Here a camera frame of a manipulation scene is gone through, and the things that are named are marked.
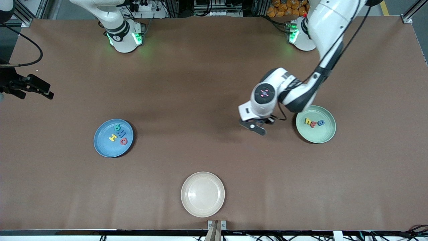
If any aluminium frame post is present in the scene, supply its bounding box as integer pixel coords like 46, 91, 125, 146
13, 0, 50, 27
401, 0, 428, 24

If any red and black cable bundle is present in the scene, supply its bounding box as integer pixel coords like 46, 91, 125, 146
364, 224, 428, 241

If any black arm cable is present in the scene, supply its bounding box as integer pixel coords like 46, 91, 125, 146
0, 23, 43, 67
269, 0, 373, 122

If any bag of orange items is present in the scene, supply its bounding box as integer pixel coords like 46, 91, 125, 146
267, 0, 310, 17

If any white power strip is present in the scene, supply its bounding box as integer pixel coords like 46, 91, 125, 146
132, 2, 154, 12

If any green round plate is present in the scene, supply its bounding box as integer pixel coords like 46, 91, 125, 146
296, 105, 336, 144

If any blue round plate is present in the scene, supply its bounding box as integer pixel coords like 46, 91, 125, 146
94, 119, 134, 158

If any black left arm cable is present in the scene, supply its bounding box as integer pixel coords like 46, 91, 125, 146
269, 0, 373, 122

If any black table edge rail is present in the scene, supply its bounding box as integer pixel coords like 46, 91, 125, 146
0, 230, 428, 235

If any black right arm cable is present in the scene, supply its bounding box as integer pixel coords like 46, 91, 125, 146
0, 23, 43, 67

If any cream round plate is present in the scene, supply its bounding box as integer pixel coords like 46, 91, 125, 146
181, 172, 225, 218

